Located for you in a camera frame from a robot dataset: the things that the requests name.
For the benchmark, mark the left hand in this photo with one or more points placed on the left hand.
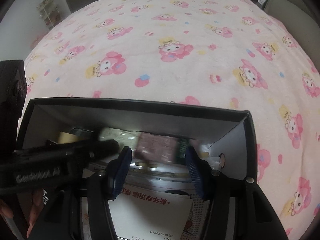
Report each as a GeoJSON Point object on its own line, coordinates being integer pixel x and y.
{"type": "Point", "coordinates": [35, 207]}

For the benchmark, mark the white red text envelope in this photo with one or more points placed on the white red text envelope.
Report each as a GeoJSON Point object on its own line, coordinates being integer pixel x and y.
{"type": "Point", "coordinates": [139, 213]}

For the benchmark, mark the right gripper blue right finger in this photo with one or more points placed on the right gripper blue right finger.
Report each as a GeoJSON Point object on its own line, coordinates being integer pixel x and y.
{"type": "Point", "coordinates": [200, 173]}

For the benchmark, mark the maroon sachet packet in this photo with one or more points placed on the maroon sachet packet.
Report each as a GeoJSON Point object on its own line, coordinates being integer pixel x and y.
{"type": "Point", "coordinates": [161, 149]}

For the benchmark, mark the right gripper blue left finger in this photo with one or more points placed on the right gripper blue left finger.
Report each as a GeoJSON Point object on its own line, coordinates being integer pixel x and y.
{"type": "Point", "coordinates": [117, 170]}

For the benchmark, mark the pink cartoon print blanket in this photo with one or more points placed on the pink cartoon print blanket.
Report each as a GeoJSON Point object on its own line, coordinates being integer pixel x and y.
{"type": "Point", "coordinates": [216, 53]}

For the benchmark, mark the grey padded headboard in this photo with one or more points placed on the grey padded headboard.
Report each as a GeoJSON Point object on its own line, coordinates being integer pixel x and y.
{"type": "Point", "coordinates": [299, 21]}

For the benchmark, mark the black cardboard storage box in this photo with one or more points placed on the black cardboard storage box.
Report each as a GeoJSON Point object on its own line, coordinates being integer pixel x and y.
{"type": "Point", "coordinates": [232, 134]}

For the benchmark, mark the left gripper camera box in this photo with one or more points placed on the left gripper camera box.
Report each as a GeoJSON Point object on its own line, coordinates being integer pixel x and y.
{"type": "Point", "coordinates": [13, 93]}

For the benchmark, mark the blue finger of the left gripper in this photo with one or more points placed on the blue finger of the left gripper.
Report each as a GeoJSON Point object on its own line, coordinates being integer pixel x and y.
{"type": "Point", "coordinates": [62, 152]}

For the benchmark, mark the green label paper packet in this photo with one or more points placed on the green label paper packet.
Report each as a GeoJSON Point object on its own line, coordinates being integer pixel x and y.
{"type": "Point", "coordinates": [123, 138]}

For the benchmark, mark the storage shelf with toys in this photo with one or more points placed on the storage shelf with toys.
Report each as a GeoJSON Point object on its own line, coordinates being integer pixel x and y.
{"type": "Point", "coordinates": [49, 13]}

